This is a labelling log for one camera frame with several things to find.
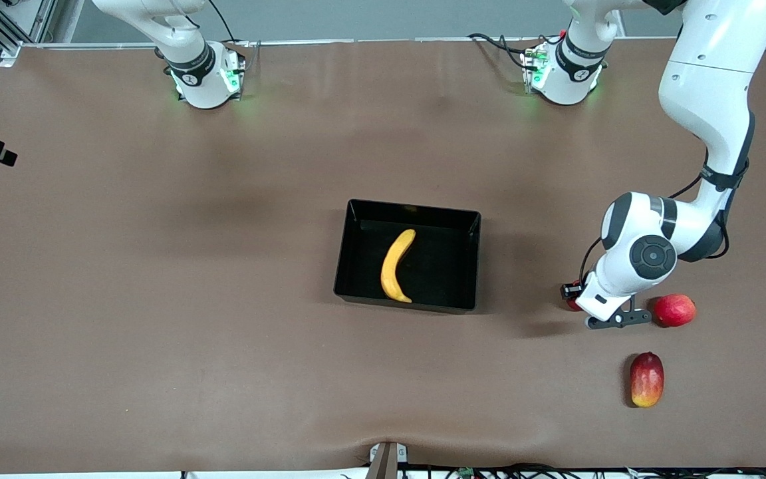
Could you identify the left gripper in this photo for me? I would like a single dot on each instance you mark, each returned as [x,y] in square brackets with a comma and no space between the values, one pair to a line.
[568,291]

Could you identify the small red yellow apple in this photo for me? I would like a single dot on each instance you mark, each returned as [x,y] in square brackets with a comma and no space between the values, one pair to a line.
[574,306]

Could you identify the black plastic box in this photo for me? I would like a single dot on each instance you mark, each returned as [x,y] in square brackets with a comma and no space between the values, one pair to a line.
[443,279]

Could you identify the yellow banana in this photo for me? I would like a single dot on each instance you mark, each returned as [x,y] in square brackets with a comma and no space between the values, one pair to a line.
[393,266]

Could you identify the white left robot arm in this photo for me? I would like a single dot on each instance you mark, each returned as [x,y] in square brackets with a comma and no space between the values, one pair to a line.
[709,80]

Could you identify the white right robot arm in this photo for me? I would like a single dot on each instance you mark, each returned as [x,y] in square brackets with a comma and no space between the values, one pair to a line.
[200,73]

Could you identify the red round peach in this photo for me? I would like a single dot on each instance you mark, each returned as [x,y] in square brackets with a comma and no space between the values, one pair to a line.
[675,311]

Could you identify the red yellow mango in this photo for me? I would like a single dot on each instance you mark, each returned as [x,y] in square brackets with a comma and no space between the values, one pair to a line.
[647,380]

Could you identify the small green circuit board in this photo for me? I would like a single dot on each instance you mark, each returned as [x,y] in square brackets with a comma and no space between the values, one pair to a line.
[466,473]

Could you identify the brown table mat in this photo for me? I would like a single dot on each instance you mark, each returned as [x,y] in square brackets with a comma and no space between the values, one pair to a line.
[223,366]

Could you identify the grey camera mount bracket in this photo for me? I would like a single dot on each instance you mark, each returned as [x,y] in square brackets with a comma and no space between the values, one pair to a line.
[386,459]

